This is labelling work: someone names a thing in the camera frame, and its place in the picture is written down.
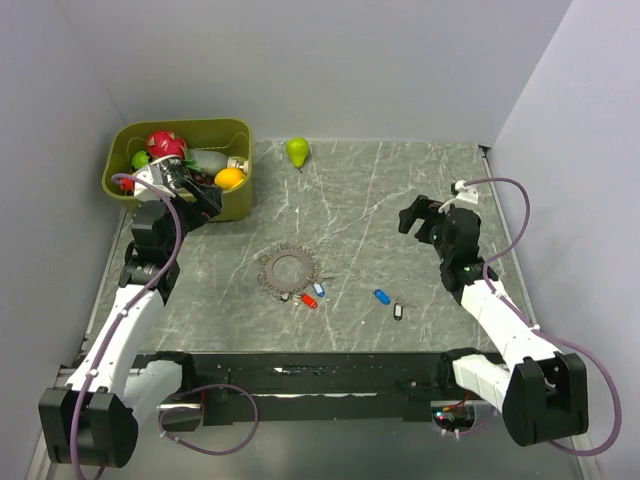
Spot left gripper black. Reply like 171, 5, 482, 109
155, 176, 221, 257

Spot metal disc with key rings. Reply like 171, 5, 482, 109
257, 242, 320, 302

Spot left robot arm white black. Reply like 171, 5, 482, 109
38, 177, 222, 469

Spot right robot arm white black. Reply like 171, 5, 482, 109
398, 195, 589, 446

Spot dark red grapes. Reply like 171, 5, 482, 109
191, 171, 215, 187

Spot orange fruit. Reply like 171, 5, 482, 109
214, 167, 246, 190

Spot clear plastic bottle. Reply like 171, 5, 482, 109
189, 149, 249, 176

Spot black printed can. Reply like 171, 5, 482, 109
148, 155, 189, 192

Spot olive green plastic bin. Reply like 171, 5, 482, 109
102, 118, 254, 222

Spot red dragon fruit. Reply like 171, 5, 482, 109
146, 131, 188, 159

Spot green lime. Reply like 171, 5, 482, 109
131, 150, 151, 171

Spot black tag key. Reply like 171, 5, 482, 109
392, 299, 413, 321

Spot green pear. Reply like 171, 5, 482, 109
286, 137, 310, 170

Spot white tag key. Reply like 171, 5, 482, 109
279, 293, 301, 305

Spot light blue tag key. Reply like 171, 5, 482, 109
312, 282, 326, 298

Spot red tag key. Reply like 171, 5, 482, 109
300, 294, 318, 309

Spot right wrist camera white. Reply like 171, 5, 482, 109
438, 180, 479, 214

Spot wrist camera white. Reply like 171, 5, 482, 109
116, 168, 174, 202
438, 180, 479, 214

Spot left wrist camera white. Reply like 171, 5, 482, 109
116, 168, 174, 202

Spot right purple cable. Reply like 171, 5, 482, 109
439, 177, 624, 457

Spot purple cable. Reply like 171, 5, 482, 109
69, 172, 260, 480
439, 177, 624, 457

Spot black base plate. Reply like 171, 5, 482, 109
184, 352, 477, 426

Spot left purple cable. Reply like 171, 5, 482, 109
69, 172, 260, 480

